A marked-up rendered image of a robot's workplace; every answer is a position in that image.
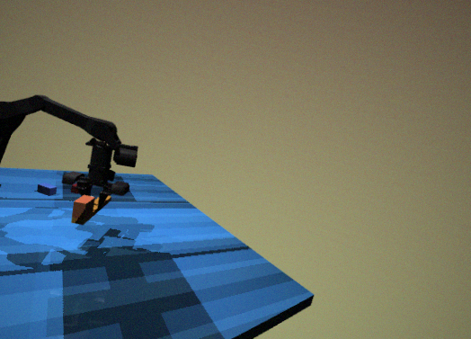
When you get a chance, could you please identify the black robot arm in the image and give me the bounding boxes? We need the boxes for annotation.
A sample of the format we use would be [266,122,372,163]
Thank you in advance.
[0,94,138,167]

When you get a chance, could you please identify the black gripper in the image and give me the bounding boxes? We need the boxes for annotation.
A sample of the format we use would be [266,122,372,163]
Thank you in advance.
[62,161,129,210]

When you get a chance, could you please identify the orange long bar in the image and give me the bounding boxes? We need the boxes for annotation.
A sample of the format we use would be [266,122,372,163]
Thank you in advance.
[71,195,111,225]

